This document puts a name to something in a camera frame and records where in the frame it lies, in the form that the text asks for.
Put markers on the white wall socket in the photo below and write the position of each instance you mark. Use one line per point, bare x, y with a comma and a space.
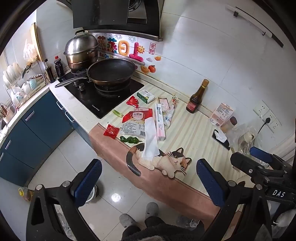
264, 112

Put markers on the thin vinegar bottle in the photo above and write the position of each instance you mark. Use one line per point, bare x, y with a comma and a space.
49, 71

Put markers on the black range hood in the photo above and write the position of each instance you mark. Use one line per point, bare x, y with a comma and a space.
137, 18

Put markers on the cooking oil bottle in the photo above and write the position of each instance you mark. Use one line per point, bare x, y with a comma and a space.
26, 193

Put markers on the black frying pan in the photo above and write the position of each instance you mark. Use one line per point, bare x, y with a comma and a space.
106, 72

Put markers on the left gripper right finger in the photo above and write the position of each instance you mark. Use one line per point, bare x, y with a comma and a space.
254, 222

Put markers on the dark soy sauce bottle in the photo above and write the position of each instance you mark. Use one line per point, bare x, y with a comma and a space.
59, 67

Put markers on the white toothpaste box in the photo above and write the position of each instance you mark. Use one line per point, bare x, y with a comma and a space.
160, 127

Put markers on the dish drying rack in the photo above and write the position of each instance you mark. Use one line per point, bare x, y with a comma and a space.
22, 84

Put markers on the red crumpled wrapper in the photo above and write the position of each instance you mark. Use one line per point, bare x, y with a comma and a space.
133, 101

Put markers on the red white snack bag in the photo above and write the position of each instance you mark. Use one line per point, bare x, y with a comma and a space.
133, 123

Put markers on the white tissue paper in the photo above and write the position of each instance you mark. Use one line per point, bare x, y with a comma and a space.
151, 144

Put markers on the green white small box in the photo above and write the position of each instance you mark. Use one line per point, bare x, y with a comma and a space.
145, 96

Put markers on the steel steamer pot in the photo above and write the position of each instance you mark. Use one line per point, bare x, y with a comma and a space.
81, 51

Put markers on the black phone with paper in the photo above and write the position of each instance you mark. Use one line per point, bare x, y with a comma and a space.
221, 138

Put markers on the colourful wall stickers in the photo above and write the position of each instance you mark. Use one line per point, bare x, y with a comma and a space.
140, 51

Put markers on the left grey slipper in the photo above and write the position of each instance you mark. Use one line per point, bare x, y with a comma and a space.
127, 221

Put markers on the pink white carton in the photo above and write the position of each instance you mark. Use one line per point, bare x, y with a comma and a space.
221, 114

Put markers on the blue kitchen cabinets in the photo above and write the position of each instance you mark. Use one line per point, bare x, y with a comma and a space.
34, 137

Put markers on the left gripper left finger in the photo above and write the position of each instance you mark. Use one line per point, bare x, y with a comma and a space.
43, 222

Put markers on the small red sauce packet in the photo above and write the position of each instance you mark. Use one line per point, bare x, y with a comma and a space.
111, 131

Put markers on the black gas stove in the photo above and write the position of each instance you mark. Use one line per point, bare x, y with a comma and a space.
100, 100

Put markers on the brown sauce bottle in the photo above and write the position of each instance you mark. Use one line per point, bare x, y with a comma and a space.
196, 99

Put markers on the green pepper piece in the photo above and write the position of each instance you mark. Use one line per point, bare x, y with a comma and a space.
130, 140

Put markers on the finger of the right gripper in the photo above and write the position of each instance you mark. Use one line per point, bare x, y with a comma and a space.
260, 154
243, 163

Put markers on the white trash bin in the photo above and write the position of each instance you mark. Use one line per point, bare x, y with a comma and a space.
93, 194

